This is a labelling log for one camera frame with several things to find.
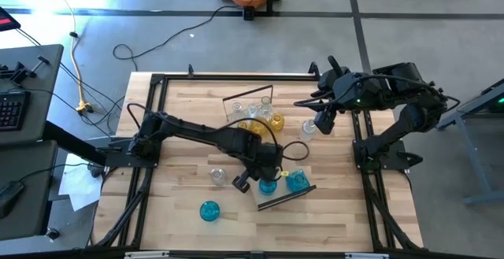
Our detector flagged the clear slender hexagonal glass vase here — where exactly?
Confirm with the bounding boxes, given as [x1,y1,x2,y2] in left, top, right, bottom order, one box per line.
[260,95,274,114]

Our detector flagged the black desk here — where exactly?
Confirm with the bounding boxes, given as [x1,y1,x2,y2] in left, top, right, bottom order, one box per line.
[0,44,65,146]
[0,140,58,241]

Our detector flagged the clear round glass jar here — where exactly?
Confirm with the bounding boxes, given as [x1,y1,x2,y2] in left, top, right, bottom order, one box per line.
[209,166,228,187]

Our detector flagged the grey metal stand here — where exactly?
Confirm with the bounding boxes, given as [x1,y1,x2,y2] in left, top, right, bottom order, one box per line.
[434,78,504,205]

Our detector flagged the wooden shelf black metal frame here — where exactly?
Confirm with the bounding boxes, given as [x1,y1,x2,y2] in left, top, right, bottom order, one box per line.
[221,83,318,212]

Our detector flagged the silver aluminium bracket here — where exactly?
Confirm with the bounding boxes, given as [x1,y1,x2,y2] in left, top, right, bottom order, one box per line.
[344,252,390,259]
[124,250,170,259]

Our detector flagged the teal glass bottle vase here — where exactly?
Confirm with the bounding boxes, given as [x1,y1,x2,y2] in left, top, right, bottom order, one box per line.
[258,178,279,196]

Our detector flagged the black device red screen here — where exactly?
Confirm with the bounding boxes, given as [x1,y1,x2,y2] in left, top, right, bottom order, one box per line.
[0,6,21,33]

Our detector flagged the black desk clamp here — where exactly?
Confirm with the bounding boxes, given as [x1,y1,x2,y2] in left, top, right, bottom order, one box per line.
[0,56,51,85]

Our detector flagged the teal round glass vase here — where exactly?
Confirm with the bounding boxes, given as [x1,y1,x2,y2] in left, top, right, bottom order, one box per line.
[198,200,221,224]

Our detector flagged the clear ribbed glass bottle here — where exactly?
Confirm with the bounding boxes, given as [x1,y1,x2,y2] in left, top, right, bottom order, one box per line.
[298,118,318,142]

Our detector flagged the black aluminium rig frame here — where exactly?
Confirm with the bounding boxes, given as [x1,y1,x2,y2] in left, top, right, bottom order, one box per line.
[86,72,424,254]

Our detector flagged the black keyboard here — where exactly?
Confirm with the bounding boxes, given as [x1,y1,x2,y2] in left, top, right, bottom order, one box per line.
[0,89,32,132]

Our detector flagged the wide yellow glass vase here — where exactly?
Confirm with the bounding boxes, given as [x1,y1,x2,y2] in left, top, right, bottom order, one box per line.
[248,117,271,137]

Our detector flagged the teal faceted glass vase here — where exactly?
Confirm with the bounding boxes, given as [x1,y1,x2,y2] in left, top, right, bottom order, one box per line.
[285,168,312,193]

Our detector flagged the black computer mouse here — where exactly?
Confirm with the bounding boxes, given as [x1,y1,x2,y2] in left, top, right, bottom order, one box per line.
[0,179,25,220]

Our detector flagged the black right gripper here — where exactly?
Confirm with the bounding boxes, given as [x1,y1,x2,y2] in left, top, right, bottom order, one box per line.
[314,55,379,135]

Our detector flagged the yellow extension cord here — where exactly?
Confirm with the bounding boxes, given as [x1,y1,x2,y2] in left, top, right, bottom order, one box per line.
[43,0,95,115]

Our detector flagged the black floor cable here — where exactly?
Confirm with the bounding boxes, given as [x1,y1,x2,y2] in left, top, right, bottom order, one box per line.
[112,5,246,72]

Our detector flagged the white paper sheets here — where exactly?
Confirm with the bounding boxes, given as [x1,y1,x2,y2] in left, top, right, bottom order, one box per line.
[57,153,104,212]

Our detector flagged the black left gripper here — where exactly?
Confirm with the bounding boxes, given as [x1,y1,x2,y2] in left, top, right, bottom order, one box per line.
[232,131,284,194]

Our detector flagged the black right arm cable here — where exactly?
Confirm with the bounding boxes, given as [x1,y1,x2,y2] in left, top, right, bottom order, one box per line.
[293,92,328,109]

